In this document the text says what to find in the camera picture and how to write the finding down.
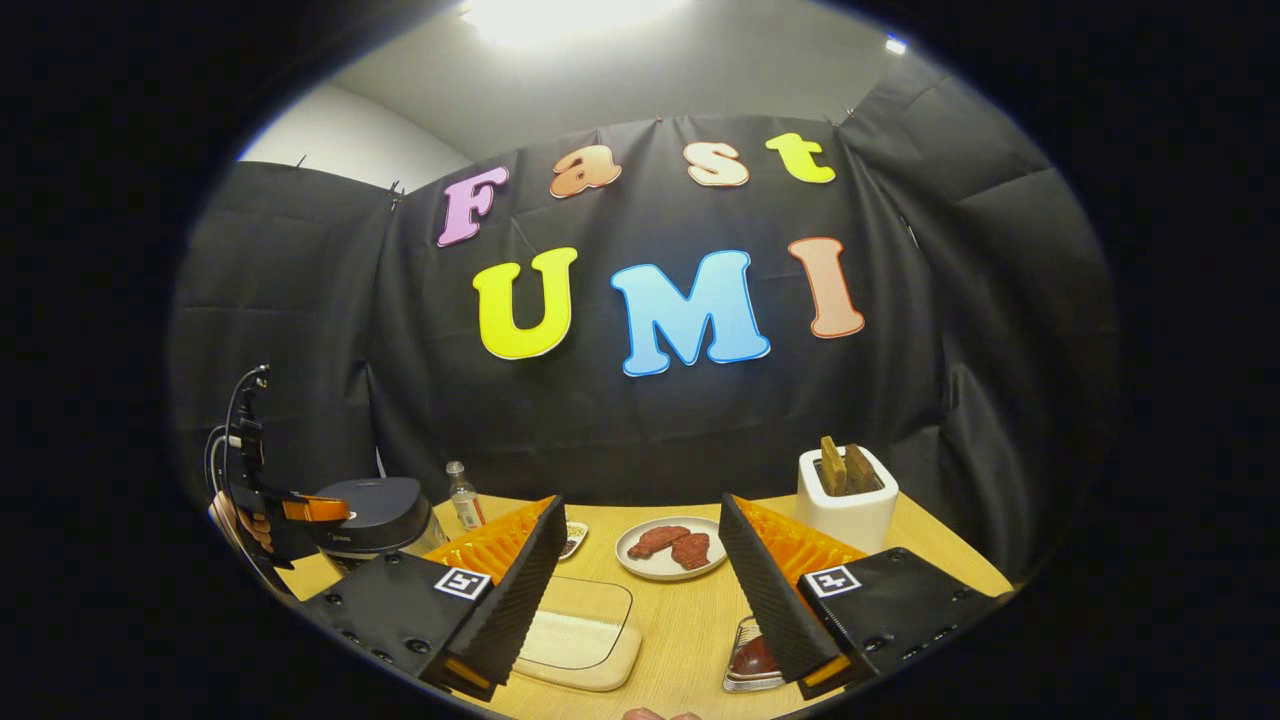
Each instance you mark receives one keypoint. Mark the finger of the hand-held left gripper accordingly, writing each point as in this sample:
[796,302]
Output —
[320,509]

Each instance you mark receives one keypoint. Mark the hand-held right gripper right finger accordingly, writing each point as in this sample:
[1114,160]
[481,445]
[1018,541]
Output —
[765,590]

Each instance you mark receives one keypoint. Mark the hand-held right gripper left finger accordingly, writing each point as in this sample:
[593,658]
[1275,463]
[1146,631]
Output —
[520,600]

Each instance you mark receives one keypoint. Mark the brown wooden spoon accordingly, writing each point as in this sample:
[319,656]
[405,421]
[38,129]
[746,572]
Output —
[755,658]

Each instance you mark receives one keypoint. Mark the dark grey rice cooker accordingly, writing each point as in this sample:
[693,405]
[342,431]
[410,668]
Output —
[390,510]

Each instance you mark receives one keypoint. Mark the clear box of rice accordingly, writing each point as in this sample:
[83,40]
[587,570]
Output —
[590,640]

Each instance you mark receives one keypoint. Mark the clear chopstick holder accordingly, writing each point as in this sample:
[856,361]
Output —
[740,682]

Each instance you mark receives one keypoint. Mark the white divided bean dish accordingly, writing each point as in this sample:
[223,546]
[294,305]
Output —
[575,540]

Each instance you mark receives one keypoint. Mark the red meat piece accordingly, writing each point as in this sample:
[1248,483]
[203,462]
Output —
[692,552]
[655,541]

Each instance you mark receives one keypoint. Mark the small glass bottle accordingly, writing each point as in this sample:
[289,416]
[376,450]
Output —
[465,510]

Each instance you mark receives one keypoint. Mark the white toaster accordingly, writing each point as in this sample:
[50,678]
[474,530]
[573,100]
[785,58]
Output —
[850,520]

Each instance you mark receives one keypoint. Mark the white round plate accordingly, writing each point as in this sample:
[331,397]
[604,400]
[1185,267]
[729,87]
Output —
[650,567]

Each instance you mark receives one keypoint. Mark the brown bread slice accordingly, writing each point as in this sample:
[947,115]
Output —
[833,468]
[862,472]

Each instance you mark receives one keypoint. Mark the black backdrop cloth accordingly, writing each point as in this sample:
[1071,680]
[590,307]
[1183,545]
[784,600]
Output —
[620,430]

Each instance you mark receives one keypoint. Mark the small ceiling light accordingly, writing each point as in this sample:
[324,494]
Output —
[895,44]

